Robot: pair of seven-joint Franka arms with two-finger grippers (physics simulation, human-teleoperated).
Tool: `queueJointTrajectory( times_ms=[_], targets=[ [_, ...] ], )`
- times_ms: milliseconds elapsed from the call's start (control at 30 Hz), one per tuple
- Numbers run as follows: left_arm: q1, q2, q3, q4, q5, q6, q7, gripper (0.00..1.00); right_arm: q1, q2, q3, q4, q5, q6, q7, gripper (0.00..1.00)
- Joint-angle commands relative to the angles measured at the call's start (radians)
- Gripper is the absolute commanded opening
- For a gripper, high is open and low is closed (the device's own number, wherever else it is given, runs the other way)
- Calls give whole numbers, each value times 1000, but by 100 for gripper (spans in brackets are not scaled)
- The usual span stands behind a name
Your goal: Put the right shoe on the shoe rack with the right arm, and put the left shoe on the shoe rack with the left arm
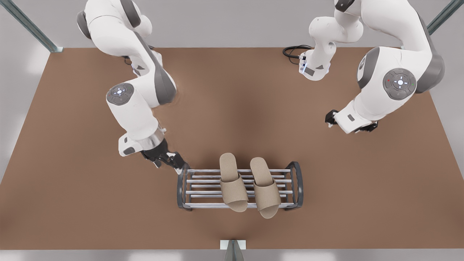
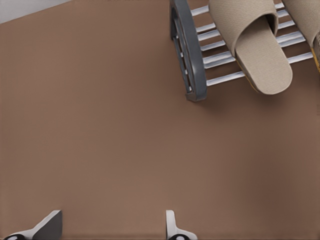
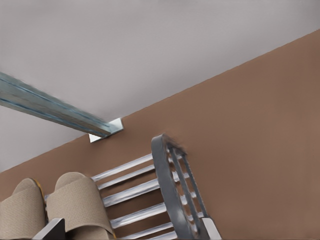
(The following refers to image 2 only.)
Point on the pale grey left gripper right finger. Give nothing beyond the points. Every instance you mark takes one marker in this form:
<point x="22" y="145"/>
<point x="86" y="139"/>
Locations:
<point x="171" y="225"/>

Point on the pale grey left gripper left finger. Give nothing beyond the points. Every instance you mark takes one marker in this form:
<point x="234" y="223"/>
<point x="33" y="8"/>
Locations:
<point x="47" y="226"/>

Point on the grey shoe rack silver bars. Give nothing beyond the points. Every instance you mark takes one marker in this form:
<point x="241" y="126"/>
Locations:
<point x="188" y="50"/>

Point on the beige slipper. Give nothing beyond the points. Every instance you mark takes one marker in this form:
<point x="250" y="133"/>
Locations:
<point x="306" y="17"/>
<point x="262" y="55"/>

